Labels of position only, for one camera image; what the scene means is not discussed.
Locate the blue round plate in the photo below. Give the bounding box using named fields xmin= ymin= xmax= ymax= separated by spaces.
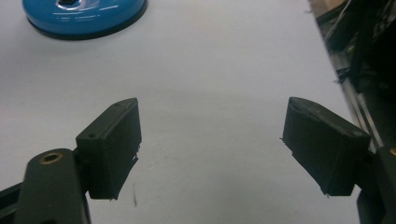
xmin=21 ymin=0 xmax=149 ymax=41

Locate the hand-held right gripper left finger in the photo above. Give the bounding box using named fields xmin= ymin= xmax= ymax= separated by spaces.
xmin=13 ymin=97 xmax=143 ymax=224

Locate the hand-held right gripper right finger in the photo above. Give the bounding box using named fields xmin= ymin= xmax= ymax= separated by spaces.
xmin=281 ymin=96 xmax=396 ymax=224

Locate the metal table frame rail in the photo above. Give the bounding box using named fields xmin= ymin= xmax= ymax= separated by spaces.
xmin=316 ymin=18 xmax=386 ymax=150

